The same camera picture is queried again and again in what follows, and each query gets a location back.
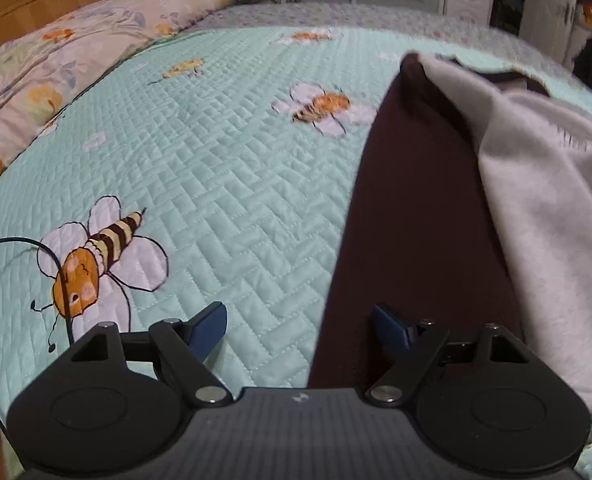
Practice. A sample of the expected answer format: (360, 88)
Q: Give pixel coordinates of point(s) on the bee print quilted bedspread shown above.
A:
(226, 160)

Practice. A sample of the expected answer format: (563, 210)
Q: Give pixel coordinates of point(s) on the brown and grey sweatshirt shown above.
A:
(411, 210)

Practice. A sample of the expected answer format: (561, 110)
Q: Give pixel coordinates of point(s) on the white door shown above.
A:
(546, 5)

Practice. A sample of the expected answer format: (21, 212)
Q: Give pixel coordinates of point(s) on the wooden headboard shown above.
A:
(36, 5)

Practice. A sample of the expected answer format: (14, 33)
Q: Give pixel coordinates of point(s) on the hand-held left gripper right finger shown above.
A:
(391, 327)

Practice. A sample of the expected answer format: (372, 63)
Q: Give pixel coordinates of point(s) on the floral pillow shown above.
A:
(51, 60)

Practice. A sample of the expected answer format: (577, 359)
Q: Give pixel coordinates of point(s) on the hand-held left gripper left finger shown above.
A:
(211, 327)

